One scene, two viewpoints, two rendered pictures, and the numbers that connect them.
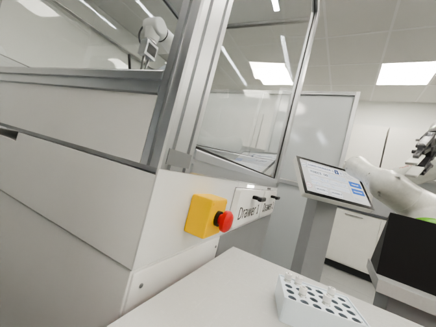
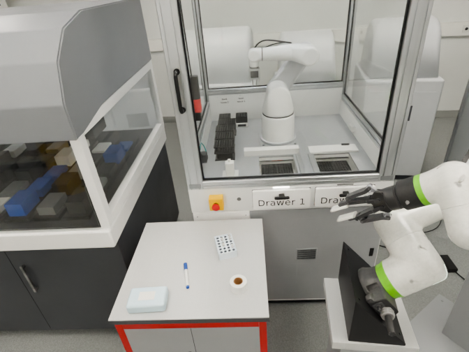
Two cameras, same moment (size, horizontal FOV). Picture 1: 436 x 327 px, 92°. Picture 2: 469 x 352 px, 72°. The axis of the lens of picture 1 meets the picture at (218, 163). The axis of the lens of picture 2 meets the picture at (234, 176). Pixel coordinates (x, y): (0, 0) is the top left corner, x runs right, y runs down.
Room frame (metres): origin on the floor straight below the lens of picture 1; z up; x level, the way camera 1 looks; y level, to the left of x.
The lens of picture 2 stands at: (0.00, -1.29, 1.85)
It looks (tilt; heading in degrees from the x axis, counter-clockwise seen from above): 32 degrees down; 68
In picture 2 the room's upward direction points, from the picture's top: 5 degrees counter-clockwise
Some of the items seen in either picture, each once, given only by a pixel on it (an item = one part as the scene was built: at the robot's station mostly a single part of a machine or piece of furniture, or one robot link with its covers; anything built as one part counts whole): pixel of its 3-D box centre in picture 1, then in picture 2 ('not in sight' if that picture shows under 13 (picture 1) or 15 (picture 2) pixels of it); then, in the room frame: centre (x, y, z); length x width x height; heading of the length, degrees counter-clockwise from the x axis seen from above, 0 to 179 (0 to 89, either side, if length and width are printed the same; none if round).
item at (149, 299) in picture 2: not in sight; (147, 299); (-0.03, -0.35, 0.78); 0.15 x 0.10 x 0.04; 157
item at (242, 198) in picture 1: (248, 205); (280, 198); (0.71, -0.14, 0.87); 0.29 x 0.02 x 0.11; 154
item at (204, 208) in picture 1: (208, 215); (216, 202); (0.41, -0.01, 0.88); 0.07 x 0.05 x 0.07; 154
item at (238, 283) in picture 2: not in sight; (238, 284); (0.32, -0.45, 0.78); 0.07 x 0.07 x 0.04
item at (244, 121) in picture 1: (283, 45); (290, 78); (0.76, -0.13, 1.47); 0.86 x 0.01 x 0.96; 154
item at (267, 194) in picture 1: (267, 202); (344, 195); (1.00, -0.27, 0.87); 0.29 x 0.02 x 0.11; 154
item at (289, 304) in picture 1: (316, 307); (225, 246); (0.36, -0.22, 0.78); 0.12 x 0.08 x 0.04; 79
